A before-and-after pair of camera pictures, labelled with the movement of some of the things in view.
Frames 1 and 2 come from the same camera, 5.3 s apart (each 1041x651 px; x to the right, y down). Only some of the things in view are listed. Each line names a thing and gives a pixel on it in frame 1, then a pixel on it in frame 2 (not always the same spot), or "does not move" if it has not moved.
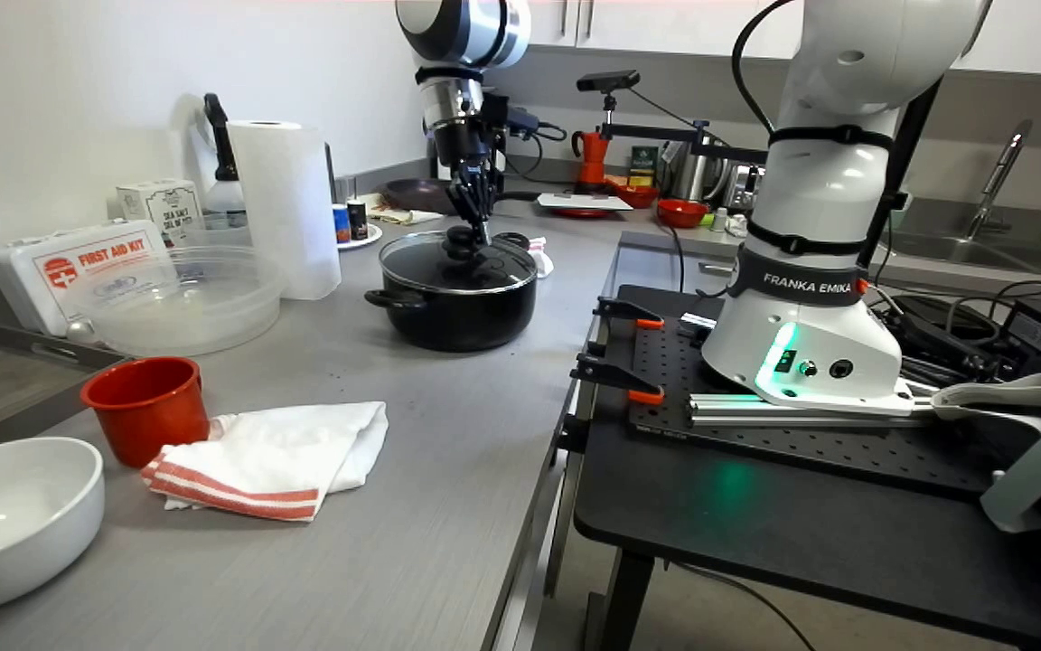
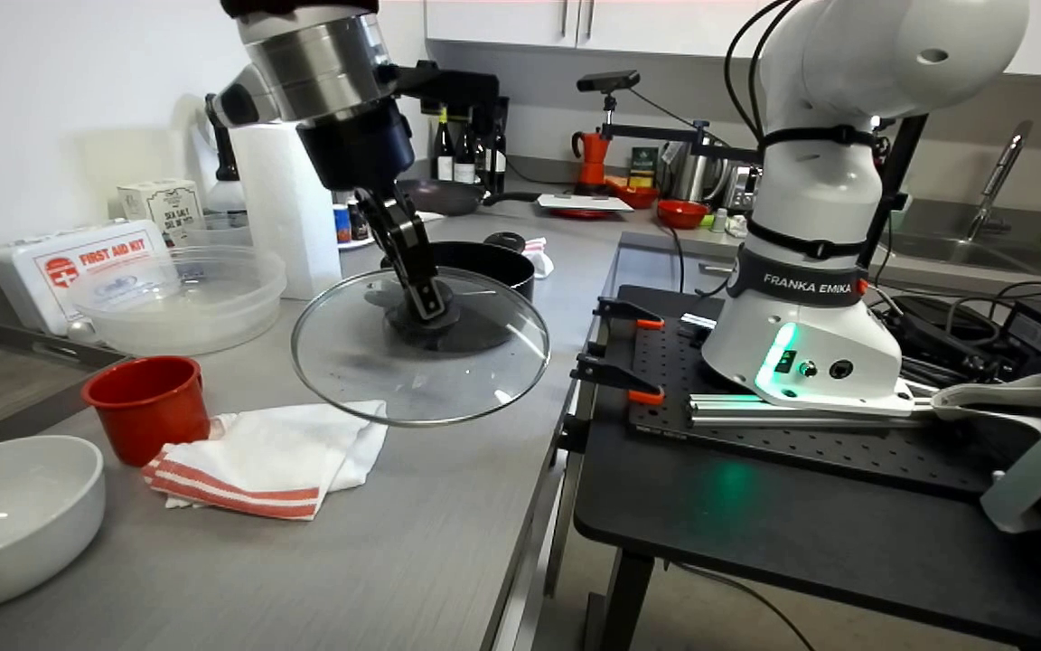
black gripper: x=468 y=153 → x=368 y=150
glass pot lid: x=458 y=263 → x=366 y=352
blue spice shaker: x=339 y=223 does not move
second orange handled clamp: x=630 y=311 does not move
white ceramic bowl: x=15 y=517 does not move
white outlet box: x=172 y=205 does not move
